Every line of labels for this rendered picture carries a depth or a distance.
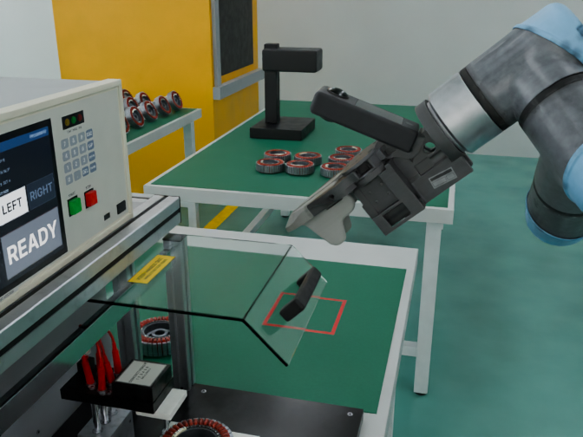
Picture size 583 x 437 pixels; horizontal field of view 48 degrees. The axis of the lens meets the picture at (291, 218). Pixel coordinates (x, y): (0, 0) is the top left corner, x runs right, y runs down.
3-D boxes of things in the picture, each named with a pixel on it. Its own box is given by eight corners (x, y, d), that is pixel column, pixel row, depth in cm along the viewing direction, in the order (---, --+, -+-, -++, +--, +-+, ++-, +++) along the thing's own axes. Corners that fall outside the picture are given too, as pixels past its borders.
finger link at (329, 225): (307, 270, 73) (370, 225, 69) (273, 231, 72) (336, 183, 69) (312, 259, 76) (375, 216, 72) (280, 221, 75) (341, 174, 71)
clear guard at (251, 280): (327, 283, 101) (327, 248, 99) (288, 367, 79) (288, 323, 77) (135, 262, 108) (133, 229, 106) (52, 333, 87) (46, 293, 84)
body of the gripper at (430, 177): (380, 240, 69) (475, 174, 64) (329, 178, 68) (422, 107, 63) (388, 217, 76) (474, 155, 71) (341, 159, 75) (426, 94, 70)
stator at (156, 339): (142, 364, 125) (141, 348, 124) (125, 338, 134) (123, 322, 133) (196, 348, 131) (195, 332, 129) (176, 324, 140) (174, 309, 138)
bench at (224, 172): (448, 227, 404) (460, 107, 378) (435, 403, 236) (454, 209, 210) (278, 212, 429) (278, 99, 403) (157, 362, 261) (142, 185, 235)
